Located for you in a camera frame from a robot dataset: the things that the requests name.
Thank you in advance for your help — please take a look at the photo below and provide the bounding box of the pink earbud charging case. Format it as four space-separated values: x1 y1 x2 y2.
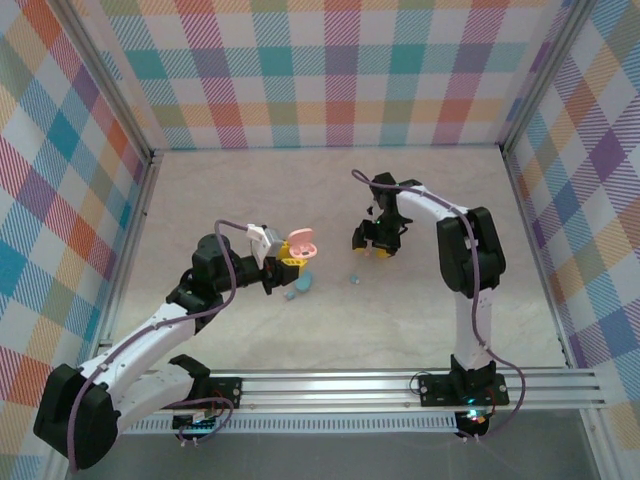
288 227 322 262

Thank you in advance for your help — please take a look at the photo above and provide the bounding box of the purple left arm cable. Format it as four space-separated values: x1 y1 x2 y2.
64 219 251 474

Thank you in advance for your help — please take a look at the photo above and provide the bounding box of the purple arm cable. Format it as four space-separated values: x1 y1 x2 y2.
350 168 527 444
64 219 251 474

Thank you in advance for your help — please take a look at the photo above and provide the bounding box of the aluminium side rail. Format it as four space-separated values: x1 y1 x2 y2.
88 149 165 374
501 148 581 371

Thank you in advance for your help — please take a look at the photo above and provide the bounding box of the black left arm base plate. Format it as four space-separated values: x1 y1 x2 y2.
189 375 244 412

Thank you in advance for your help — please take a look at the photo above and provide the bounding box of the aluminium mounting rail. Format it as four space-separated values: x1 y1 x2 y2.
53 368 607 415

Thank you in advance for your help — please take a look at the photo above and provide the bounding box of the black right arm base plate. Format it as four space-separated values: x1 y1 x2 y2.
417 373 510 407

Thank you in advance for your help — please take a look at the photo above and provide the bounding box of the white slotted cable duct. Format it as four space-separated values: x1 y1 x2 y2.
79 417 461 435

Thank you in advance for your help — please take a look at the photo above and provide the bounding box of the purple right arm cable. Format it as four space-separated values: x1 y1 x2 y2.
350 168 527 444

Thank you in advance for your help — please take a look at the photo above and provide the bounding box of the aluminium frame post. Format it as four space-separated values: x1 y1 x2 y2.
499 0 599 154
58 0 157 160

